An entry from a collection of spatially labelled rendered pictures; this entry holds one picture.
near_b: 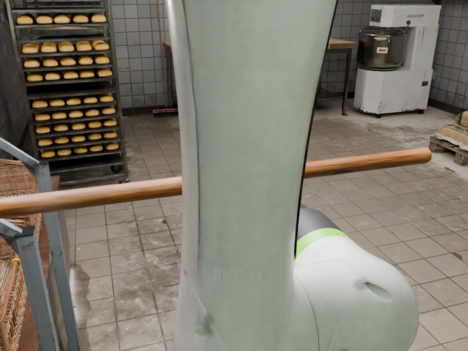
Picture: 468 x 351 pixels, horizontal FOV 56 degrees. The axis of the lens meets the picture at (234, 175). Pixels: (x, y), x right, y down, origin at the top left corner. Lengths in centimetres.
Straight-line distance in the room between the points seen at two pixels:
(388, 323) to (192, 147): 24
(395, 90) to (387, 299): 549
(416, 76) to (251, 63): 577
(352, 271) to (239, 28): 26
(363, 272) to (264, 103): 22
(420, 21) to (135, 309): 476
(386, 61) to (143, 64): 293
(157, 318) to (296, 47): 210
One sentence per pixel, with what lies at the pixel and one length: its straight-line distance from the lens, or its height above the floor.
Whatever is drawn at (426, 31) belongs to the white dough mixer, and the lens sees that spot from 601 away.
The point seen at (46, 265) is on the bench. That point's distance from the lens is 174.
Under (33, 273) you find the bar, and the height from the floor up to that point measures 84.
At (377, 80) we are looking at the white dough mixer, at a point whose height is 47.
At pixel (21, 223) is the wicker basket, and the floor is 73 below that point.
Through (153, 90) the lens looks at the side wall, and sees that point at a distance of 581.
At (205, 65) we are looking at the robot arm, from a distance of 27.
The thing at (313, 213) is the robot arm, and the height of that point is 124.
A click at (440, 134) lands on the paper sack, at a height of 21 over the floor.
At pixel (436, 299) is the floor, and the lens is 261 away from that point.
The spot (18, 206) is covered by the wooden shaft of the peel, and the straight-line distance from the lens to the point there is 71.
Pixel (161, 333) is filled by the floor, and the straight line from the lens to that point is 222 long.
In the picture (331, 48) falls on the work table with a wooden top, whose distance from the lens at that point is 556.
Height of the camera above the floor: 149
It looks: 23 degrees down
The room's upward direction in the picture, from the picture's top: straight up
